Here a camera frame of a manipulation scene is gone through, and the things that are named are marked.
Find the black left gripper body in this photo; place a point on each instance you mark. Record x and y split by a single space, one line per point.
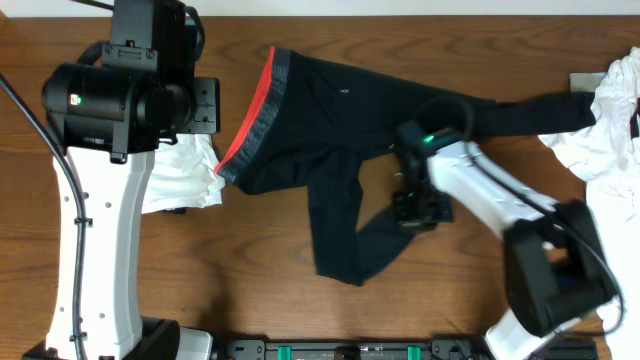
202 119

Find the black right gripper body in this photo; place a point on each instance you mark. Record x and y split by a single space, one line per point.
422 208

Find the black leggings with red waistband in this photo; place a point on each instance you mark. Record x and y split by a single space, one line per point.
312 124

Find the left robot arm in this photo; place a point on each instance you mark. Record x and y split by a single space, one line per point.
106 115

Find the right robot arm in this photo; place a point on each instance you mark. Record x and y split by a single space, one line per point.
556 273

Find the folded white garment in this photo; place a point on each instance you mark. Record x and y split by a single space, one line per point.
184 176

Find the folded black garment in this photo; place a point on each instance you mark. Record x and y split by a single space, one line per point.
179 211

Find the crumpled white shirt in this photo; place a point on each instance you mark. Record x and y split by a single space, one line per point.
606 157

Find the grey cloth piece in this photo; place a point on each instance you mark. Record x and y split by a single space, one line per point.
585 82

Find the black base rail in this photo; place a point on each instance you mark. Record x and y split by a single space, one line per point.
438 349

